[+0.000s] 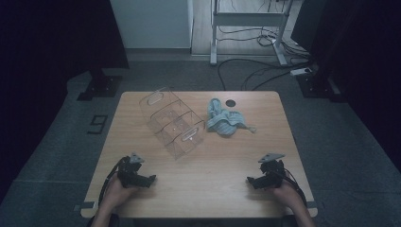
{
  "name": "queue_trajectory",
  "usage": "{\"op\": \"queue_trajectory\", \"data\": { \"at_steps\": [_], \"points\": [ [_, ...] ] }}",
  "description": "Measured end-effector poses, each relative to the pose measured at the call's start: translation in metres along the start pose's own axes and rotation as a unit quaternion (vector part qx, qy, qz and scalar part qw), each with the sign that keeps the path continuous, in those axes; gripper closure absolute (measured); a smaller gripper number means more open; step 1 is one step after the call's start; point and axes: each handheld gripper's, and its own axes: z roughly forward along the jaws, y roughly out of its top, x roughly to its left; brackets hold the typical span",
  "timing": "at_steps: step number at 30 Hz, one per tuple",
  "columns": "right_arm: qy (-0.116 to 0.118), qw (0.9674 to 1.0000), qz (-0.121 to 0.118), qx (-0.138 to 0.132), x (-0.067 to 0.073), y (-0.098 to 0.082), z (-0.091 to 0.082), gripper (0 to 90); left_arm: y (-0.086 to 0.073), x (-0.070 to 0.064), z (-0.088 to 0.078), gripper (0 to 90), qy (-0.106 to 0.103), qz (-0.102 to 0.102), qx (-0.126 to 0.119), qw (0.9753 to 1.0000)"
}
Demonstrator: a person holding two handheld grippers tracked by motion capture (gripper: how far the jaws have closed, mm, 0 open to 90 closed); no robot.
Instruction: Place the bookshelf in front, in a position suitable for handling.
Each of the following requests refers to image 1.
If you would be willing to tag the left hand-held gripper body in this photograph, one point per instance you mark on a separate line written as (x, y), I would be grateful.
(129, 173)

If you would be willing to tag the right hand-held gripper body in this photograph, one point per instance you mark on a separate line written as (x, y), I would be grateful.
(272, 175)

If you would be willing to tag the clear acrylic divided organizer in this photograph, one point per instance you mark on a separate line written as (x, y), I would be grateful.
(173, 123)

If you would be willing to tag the light blue towel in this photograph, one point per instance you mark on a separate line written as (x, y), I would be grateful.
(223, 123)

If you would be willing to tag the person's left hand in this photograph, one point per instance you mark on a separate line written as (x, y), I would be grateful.
(116, 194)

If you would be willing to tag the person's right hand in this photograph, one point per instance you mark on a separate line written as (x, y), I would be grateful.
(290, 195)

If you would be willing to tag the grey tape piece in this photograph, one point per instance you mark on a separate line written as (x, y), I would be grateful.
(311, 205)
(86, 205)

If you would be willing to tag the person's dark clothing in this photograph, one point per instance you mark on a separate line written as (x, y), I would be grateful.
(116, 222)

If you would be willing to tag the black round table grommet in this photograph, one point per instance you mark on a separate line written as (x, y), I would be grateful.
(230, 103)

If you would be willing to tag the black stand base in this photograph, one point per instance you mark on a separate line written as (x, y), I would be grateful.
(315, 88)
(101, 86)

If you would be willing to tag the white power strip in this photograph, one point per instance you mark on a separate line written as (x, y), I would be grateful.
(301, 71)

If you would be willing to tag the dark curtain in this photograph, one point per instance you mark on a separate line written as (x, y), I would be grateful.
(47, 63)
(372, 63)

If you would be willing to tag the white metal desk frame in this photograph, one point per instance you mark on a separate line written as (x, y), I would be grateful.
(246, 19)

